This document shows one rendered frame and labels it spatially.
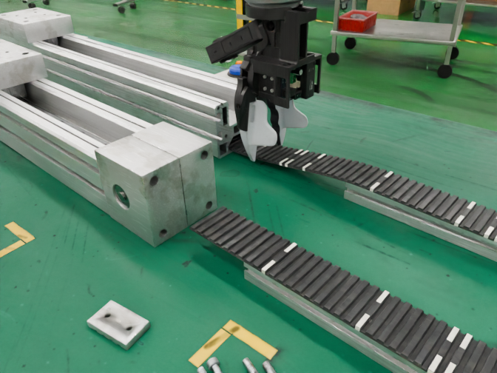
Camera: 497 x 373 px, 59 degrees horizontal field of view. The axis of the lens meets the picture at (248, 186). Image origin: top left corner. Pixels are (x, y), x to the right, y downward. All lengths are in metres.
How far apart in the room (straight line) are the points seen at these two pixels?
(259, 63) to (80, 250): 0.31
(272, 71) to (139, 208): 0.23
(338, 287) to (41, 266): 0.32
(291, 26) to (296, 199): 0.21
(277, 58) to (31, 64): 0.43
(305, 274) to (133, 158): 0.22
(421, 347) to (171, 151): 0.31
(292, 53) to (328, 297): 0.29
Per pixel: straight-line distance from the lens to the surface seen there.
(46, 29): 1.11
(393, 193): 0.54
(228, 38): 0.61
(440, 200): 0.54
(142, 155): 0.49
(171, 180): 0.48
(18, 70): 0.82
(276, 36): 0.57
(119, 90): 0.82
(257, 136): 0.60
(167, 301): 0.45
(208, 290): 0.45
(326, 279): 0.41
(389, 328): 0.38
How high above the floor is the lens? 1.10
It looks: 33 degrees down
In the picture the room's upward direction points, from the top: 2 degrees counter-clockwise
